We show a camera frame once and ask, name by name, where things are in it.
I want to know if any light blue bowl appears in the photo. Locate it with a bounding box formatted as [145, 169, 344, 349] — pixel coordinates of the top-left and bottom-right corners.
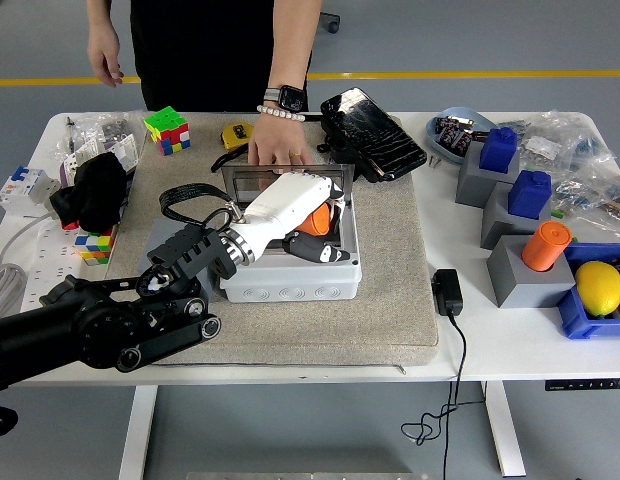
[424, 105, 497, 166]

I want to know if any person's left hand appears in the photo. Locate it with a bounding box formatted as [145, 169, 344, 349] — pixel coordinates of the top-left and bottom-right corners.
[246, 113, 315, 170]

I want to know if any yellow lemon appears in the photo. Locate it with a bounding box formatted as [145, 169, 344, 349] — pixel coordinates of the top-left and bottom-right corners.
[574, 261, 620, 317]

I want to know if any black power adapter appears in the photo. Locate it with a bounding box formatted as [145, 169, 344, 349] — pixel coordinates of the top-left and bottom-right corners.
[431, 268, 465, 317]

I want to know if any white height-adjustable table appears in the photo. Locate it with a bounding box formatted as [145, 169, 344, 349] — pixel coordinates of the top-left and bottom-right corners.
[0, 110, 620, 479]

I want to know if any large colourful puzzle cube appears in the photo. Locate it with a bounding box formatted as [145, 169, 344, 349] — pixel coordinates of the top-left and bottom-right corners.
[143, 106, 192, 157]

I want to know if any glossy black pouch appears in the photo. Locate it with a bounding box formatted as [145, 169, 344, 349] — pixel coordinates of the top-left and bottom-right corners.
[320, 87, 429, 182]

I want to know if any person's torso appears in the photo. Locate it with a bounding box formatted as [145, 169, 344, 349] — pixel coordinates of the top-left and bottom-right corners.
[128, 0, 314, 114]

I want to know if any orange cylinder battery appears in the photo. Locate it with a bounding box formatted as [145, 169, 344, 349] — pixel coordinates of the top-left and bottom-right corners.
[294, 204, 336, 237]
[520, 221, 574, 274]

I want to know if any transparent hinged box lid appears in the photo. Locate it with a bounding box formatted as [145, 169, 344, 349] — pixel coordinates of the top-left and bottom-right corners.
[220, 162, 355, 206]

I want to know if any blue stepped block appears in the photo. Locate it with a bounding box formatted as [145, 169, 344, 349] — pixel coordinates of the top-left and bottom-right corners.
[478, 127, 520, 175]
[507, 169, 553, 220]

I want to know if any white circuit breaker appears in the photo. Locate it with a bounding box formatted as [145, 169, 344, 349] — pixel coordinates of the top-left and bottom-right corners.
[0, 164, 61, 217]

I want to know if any white bead bracelet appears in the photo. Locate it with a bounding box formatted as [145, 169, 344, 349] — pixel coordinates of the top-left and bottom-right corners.
[256, 103, 307, 124]

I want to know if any white power strip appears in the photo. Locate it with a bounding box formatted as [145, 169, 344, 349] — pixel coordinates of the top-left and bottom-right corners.
[17, 218, 109, 321]

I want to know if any blue plastic bin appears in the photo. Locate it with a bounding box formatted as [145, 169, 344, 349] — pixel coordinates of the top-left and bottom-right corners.
[557, 242, 620, 341]

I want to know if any black strapped bag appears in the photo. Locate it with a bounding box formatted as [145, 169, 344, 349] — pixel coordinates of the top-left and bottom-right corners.
[304, 113, 391, 185]

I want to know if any black wrist watch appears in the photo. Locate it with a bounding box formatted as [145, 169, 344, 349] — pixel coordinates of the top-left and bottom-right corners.
[264, 84, 309, 113]

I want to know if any dark snack packet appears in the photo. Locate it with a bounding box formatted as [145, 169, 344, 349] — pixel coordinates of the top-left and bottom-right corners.
[450, 119, 487, 154]
[435, 116, 460, 144]

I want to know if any yellow square tape measure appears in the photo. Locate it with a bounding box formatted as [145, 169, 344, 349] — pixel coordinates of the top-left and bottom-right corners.
[211, 122, 255, 174]

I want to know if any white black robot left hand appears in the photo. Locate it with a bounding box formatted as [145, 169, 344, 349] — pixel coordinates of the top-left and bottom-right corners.
[234, 170, 353, 265]

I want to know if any black adapter cord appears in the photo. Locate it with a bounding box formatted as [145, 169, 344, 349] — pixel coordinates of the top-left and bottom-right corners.
[400, 312, 486, 480]

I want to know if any grey-brown table mat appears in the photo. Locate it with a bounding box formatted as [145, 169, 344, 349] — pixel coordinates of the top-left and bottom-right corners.
[92, 112, 440, 369]

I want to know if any white plastic junction box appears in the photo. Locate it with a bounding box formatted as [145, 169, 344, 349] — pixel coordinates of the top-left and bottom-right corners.
[218, 192, 364, 304]

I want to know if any small colourful puzzle cube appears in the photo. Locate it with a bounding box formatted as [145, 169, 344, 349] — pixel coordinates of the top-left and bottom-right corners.
[73, 227, 116, 267]

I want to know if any black table control panel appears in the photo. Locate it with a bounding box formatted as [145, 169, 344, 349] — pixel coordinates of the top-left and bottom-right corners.
[543, 378, 620, 392]

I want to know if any grey holder block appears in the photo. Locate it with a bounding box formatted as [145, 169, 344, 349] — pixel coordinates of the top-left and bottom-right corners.
[486, 234, 577, 310]
[479, 182, 554, 250]
[454, 144, 521, 207]
[137, 217, 222, 302]

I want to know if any black cloth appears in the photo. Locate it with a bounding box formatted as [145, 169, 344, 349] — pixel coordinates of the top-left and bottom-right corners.
[49, 152, 129, 234]

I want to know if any person's right hand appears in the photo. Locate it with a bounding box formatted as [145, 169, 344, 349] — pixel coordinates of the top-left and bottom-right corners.
[87, 22, 126, 89]

